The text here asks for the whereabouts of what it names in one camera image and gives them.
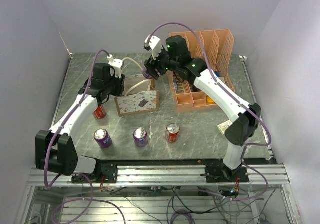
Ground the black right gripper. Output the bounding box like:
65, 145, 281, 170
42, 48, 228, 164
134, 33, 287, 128
144, 45, 180, 79

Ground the red cola can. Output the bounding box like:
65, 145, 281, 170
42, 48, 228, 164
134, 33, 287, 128
93, 105, 107, 119
165, 123, 180, 143

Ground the canvas jute cat-print bag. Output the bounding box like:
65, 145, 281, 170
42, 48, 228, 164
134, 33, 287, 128
115, 73, 160, 116

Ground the purple soda can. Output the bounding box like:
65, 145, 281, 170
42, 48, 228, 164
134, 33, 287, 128
142, 68, 153, 79
93, 129, 113, 148
133, 127, 149, 147

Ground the red cola can front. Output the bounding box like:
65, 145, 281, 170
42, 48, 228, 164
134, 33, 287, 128
165, 123, 180, 143

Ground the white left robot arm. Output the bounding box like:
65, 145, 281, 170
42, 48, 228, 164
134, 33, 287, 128
35, 59, 125, 182

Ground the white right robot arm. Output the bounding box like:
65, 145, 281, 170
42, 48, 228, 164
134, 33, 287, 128
144, 35, 261, 182

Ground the orange plastic file organizer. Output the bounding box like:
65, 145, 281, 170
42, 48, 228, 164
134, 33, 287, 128
166, 29, 235, 112

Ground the yellow item in organizer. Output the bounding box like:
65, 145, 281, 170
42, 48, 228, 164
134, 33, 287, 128
206, 96, 216, 105

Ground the small green white box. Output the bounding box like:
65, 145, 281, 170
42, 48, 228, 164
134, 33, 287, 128
217, 120, 232, 135

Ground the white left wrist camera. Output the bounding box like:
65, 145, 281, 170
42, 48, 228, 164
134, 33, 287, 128
107, 54, 124, 78

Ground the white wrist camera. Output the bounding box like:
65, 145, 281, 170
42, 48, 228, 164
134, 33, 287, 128
144, 35, 163, 60
107, 54, 124, 78

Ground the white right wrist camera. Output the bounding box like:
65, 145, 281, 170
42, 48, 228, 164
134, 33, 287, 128
144, 35, 163, 60

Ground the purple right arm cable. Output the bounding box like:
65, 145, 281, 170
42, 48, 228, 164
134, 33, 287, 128
149, 22, 272, 224

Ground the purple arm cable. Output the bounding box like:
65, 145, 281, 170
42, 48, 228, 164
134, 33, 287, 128
43, 49, 126, 224
149, 22, 272, 224

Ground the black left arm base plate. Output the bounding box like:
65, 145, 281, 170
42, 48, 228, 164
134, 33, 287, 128
71, 162, 118, 184

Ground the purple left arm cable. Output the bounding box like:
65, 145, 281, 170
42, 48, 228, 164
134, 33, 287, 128
43, 49, 126, 224

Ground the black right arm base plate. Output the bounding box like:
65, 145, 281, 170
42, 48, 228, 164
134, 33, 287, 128
202, 164, 249, 183

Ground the aluminium rail frame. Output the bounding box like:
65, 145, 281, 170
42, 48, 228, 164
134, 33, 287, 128
27, 164, 291, 186

